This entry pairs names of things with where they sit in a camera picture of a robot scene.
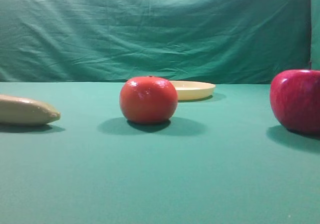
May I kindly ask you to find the yellow plate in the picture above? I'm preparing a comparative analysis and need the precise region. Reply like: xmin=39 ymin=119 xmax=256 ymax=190
xmin=170 ymin=80 xmax=216 ymax=101

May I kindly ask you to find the green backdrop cloth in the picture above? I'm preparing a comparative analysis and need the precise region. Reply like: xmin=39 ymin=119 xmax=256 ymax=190
xmin=0 ymin=0 xmax=320 ymax=84

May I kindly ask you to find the pale yellow banana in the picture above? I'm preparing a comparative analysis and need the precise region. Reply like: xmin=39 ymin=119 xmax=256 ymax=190
xmin=0 ymin=94 xmax=61 ymax=126

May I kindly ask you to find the red apple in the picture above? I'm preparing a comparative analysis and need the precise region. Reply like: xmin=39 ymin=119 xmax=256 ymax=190
xmin=269 ymin=69 xmax=320 ymax=135

